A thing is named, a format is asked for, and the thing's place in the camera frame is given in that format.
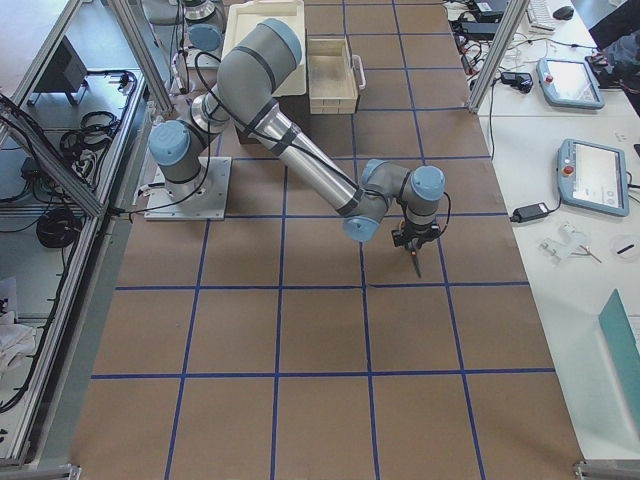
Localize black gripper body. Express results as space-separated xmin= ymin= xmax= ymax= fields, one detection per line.
xmin=391 ymin=220 xmax=440 ymax=250

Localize grey orange scissors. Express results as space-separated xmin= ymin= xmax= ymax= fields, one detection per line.
xmin=408 ymin=239 xmax=422 ymax=279

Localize wooden drawer with white handle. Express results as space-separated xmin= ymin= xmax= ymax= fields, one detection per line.
xmin=307 ymin=37 xmax=367 ymax=115

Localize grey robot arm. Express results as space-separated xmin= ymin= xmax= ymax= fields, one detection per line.
xmin=148 ymin=18 xmax=446 ymax=252
xmin=180 ymin=0 xmax=226 ymax=56

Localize black power adapter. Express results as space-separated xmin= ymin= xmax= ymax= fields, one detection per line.
xmin=510 ymin=202 xmax=550 ymax=223

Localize near teach pendant tablet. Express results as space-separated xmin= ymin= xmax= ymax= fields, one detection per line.
xmin=557 ymin=139 xmax=629 ymax=217

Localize teach pendant tablet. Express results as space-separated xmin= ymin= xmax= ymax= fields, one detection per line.
xmin=557 ymin=139 xmax=629 ymax=217
xmin=536 ymin=58 xmax=605 ymax=110

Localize far teach pendant tablet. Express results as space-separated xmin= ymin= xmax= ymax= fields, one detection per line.
xmin=536 ymin=58 xmax=605 ymax=110

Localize teal folder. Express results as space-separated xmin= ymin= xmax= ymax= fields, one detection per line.
xmin=598 ymin=289 xmax=639 ymax=406

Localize black computer mouse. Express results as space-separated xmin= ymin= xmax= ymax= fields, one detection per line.
xmin=552 ymin=5 xmax=575 ymax=21

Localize white foam tray box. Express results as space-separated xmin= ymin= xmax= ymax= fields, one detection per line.
xmin=219 ymin=1 xmax=307 ymax=97

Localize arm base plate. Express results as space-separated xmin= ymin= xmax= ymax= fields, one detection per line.
xmin=143 ymin=156 xmax=232 ymax=221

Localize aluminium frame post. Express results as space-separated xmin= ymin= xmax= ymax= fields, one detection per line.
xmin=467 ymin=0 xmax=529 ymax=114

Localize black monitor under frame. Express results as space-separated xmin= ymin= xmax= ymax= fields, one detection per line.
xmin=27 ymin=36 xmax=88 ymax=106

